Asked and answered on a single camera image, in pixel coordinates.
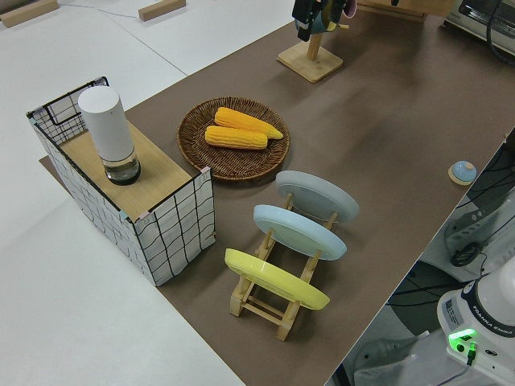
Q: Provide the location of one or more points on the brown wicker tray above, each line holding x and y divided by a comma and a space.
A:
237, 163

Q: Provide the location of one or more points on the grey plate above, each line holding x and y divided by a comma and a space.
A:
318, 193

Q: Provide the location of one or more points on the wooden mug stand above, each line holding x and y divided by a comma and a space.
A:
310, 60

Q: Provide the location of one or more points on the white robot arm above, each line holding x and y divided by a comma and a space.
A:
491, 305

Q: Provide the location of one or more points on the grey robot mount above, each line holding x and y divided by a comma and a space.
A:
382, 358

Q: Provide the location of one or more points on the yellow plate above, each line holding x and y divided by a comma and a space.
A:
273, 279

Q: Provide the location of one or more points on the pink mug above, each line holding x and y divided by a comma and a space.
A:
349, 8

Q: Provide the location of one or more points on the white cylindrical grinder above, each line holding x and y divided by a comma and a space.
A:
108, 128

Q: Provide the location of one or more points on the wooden plate rack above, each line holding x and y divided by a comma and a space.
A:
261, 309

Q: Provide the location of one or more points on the wooden drawer cabinet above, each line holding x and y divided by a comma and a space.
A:
382, 10

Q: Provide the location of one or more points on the dark teal mug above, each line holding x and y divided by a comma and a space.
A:
320, 22

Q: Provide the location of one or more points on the light blue plate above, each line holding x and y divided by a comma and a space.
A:
297, 231

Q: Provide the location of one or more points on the silver toaster oven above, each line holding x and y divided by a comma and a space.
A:
475, 20

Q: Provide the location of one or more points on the blue bell with wooden base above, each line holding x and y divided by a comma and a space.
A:
463, 172

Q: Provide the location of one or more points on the white power strip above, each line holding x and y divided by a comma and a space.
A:
466, 229

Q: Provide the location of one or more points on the short wooden block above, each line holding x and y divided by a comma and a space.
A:
161, 9

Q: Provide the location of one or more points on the long wooden block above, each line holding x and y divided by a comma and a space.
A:
28, 11

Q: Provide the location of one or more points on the brown table mat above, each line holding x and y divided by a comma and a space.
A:
382, 120

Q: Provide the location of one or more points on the yellow corn cob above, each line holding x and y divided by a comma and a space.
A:
241, 120
235, 138

